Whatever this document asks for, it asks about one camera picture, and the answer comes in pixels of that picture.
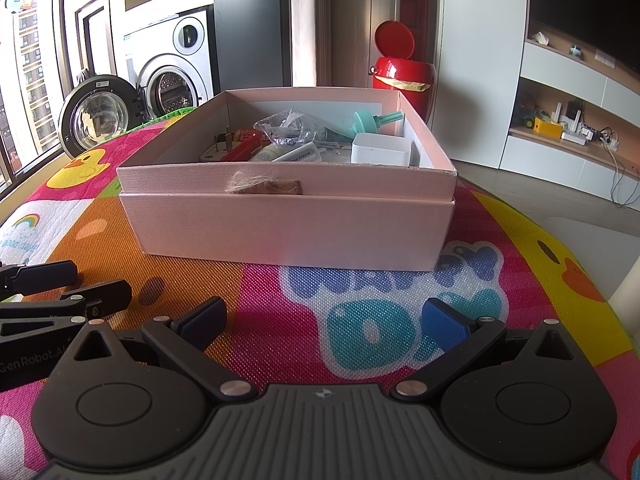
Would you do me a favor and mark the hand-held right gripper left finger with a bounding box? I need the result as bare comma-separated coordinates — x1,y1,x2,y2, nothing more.
74,296,254,403

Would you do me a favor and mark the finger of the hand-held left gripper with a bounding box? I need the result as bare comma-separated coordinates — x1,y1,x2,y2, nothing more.
0,280,134,344
0,259,80,297

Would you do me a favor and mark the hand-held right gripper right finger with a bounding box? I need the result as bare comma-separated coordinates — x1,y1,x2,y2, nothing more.
391,297,577,402

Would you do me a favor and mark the pink cardboard box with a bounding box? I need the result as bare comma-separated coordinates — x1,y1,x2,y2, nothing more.
116,88,458,272

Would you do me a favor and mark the red and yellow lighter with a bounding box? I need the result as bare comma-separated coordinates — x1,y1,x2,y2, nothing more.
220,129,274,163

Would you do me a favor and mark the white square container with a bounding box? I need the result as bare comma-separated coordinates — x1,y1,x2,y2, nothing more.
350,133,414,166

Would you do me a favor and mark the white labelled tube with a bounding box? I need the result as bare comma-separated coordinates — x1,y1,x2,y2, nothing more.
272,140,324,164

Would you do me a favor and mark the clear plastic bag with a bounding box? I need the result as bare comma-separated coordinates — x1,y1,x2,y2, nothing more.
253,109,331,147

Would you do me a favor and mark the teal plastic tool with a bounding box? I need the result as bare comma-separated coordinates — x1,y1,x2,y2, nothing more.
352,109,405,136

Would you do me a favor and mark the colourful cartoon play mat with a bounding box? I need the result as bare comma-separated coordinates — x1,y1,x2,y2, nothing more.
0,105,634,480

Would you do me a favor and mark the washing machine round door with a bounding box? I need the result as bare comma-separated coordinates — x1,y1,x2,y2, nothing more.
57,74,139,157

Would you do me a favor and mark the yellow toy box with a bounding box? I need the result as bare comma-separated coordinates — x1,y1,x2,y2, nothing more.
532,117,564,140

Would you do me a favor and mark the white wifi router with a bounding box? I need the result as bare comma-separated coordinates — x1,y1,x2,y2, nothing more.
552,101,587,142

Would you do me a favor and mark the white washing machine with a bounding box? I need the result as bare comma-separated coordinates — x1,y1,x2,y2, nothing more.
123,4,216,115

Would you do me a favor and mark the dark framed door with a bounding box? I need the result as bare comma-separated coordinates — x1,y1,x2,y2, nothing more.
74,0,114,80

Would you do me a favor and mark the white shelving cabinet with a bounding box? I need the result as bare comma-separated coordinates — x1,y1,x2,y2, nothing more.
499,0,640,182

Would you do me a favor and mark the black television screen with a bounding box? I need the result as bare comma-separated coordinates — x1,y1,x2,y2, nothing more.
529,0,640,77

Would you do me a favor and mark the white charging cable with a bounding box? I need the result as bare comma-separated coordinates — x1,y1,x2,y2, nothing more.
597,127,640,209

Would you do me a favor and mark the black window frame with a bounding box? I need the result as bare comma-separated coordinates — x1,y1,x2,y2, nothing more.
0,0,72,188

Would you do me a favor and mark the red pedestal trash bin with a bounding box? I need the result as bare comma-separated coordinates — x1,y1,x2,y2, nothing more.
368,20,435,122

